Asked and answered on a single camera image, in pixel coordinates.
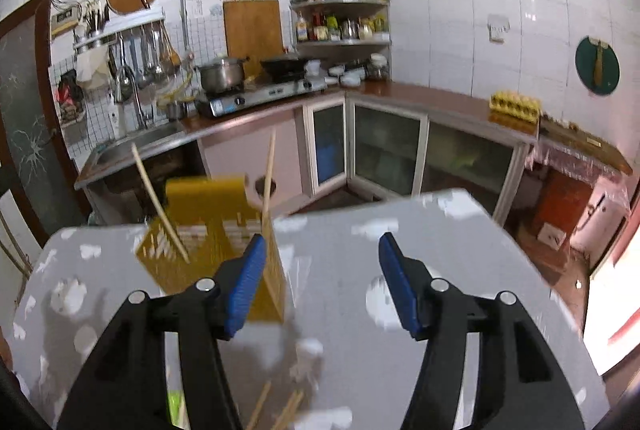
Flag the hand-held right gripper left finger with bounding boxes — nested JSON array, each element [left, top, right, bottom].
[[57, 234, 267, 430]]

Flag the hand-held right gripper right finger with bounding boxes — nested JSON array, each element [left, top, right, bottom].
[[378, 232, 586, 430]]

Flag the yellow perforated utensil holder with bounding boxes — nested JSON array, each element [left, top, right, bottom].
[[135, 176, 288, 325]]

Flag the wooden chopstick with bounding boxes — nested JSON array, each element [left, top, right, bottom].
[[272, 390, 305, 430], [261, 130, 277, 223], [245, 380, 273, 430], [131, 144, 191, 263]]

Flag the grey printed tablecloth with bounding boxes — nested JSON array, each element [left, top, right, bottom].
[[10, 189, 613, 430]]

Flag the kitchen cabinet with glass doors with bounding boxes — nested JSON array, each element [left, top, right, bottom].
[[197, 90, 531, 221]]

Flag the cardboard box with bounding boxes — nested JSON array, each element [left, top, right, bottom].
[[537, 222, 568, 251]]

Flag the steel sink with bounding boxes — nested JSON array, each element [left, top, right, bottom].
[[75, 120, 198, 191]]

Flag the steel gas stove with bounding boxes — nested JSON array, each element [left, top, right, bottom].
[[195, 77, 328, 118]]

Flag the steel cooking pot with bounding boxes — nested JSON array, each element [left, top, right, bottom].
[[196, 56, 249, 93]]

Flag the white appliance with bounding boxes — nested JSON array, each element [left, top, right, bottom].
[[570, 190, 631, 255]]

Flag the yellow egg tray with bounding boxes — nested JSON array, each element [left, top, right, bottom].
[[489, 92, 542, 121]]

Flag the white bowls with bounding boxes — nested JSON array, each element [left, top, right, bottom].
[[327, 64, 366, 88]]

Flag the glass jar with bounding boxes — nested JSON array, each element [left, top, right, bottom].
[[367, 54, 391, 81]]

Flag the black wok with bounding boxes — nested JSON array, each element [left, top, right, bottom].
[[260, 54, 307, 78]]

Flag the wooden side table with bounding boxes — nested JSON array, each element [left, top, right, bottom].
[[540, 117, 633, 175]]

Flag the corner shelf with bottles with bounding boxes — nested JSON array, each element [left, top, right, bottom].
[[290, 0, 393, 60]]

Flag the wooden cutting board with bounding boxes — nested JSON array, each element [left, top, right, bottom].
[[223, 0, 285, 60]]

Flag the red bag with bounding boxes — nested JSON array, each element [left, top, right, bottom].
[[55, 70, 86, 121]]

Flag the white cloth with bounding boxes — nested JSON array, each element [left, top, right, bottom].
[[75, 50, 113, 88]]

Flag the dark glass door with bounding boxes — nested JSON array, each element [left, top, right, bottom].
[[0, 0, 91, 231]]

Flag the white wire wall grid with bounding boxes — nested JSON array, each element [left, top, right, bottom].
[[50, 54, 141, 161]]

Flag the wall rack with hanging utensils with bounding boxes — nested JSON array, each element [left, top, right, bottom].
[[72, 7, 181, 90]]

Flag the green round wall board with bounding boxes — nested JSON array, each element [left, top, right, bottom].
[[575, 36, 621, 96]]

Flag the electrical box with wires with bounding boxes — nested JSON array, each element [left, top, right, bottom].
[[50, 2, 83, 38]]

